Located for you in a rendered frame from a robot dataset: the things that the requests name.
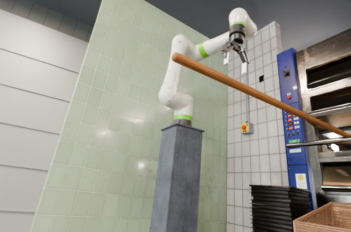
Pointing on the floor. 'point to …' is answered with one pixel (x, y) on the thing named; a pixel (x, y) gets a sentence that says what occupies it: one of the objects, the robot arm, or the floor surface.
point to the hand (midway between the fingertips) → (235, 67)
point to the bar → (319, 142)
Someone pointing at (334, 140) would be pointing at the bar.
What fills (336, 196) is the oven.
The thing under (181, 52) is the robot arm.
